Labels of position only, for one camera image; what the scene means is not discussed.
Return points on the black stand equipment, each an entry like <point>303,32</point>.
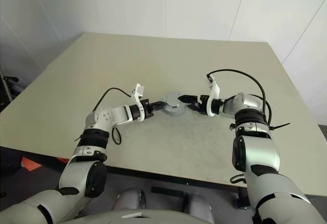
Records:
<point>10,86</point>

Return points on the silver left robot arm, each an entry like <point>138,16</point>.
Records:
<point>76,175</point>

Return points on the grey round motor housing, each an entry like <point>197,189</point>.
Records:
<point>176,111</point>

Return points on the black table leg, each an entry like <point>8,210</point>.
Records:
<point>244,198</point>

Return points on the orange floor object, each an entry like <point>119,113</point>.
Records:
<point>29,165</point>

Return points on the black table frame bar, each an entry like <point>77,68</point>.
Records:
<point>167,191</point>

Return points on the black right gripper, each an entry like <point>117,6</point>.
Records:
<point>202,105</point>

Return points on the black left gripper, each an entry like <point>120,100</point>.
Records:
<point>147,107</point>

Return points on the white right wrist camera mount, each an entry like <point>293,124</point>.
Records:
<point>214,91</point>

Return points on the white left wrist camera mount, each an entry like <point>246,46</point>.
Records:
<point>136,98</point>

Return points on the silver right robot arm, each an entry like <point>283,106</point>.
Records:
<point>258,152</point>

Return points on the grey round housing lid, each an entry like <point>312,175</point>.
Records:
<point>172,99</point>

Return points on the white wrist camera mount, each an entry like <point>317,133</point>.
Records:
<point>214,91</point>
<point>136,98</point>

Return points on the grey rounded shape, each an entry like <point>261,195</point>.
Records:
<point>198,206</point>
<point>130,198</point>

